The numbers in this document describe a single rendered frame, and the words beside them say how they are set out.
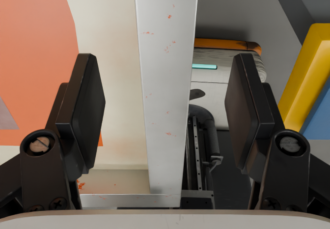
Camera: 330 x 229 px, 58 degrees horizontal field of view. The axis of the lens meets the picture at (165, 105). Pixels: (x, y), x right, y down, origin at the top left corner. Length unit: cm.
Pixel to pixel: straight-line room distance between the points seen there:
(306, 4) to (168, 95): 25
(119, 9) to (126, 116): 12
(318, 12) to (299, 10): 3
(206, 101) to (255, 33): 39
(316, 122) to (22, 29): 28
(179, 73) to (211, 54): 104
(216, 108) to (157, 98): 110
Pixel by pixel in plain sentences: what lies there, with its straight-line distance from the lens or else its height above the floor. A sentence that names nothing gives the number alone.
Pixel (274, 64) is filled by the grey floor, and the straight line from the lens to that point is 160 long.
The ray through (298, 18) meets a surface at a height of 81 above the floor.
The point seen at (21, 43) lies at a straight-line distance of 27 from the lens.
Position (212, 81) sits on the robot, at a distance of 121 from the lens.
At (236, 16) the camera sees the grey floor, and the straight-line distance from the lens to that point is 138.
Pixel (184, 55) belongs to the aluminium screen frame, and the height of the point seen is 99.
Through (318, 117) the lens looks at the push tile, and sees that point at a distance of 32.
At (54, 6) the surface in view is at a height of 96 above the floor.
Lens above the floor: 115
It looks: 43 degrees down
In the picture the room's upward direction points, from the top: 180 degrees counter-clockwise
